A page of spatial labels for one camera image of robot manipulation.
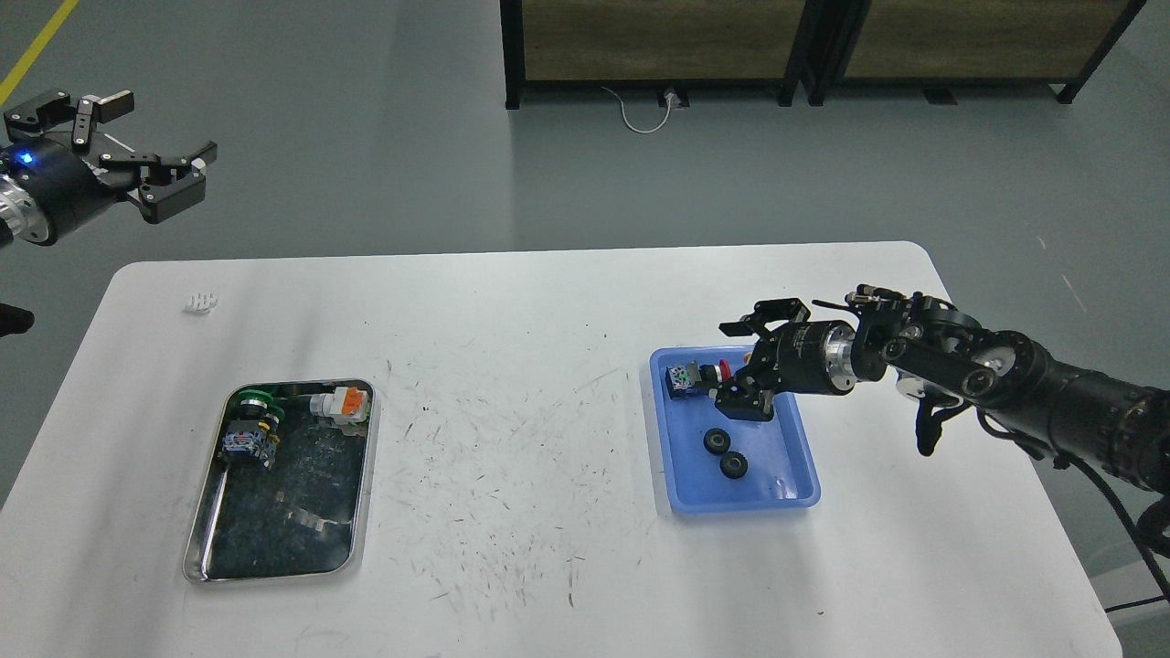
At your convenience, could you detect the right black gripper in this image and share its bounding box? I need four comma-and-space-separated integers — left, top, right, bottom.
710, 297, 859, 421

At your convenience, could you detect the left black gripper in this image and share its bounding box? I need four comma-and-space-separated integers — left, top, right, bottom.
1, 89, 218, 247

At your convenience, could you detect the black gear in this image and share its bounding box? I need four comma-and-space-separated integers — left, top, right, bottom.
703, 429, 732, 455
718, 451, 750, 480

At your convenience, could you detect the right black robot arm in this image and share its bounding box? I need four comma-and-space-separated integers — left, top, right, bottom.
693, 285, 1169, 557

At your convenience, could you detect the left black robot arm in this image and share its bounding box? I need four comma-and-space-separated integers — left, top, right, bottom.
4, 87, 235, 340

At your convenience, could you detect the blue plastic tray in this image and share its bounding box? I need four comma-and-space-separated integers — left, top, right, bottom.
649, 345, 823, 514

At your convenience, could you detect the small white plastic piece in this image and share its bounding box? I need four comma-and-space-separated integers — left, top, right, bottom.
181, 292, 220, 316

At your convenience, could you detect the left wooden cabinet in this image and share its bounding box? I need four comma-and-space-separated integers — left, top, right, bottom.
500, 1, 827, 110

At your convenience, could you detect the wooden cabinet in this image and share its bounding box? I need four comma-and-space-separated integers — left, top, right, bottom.
803, 1, 1143, 107
500, 1, 827, 110

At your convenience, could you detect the white orange connector block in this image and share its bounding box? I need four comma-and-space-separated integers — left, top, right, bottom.
308, 388, 371, 436

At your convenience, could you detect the right wooden cabinet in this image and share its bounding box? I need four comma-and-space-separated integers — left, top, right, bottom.
803, 1, 1143, 107

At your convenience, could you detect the silver metal tray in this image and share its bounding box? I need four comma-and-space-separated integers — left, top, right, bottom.
181, 378, 377, 587

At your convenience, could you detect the red push button switch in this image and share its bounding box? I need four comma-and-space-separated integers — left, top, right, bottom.
665, 361, 732, 399

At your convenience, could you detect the white floor cable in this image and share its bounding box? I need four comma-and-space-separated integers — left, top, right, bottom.
601, 85, 682, 135

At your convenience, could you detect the green push button switch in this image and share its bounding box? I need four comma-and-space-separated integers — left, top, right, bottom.
216, 388, 285, 468

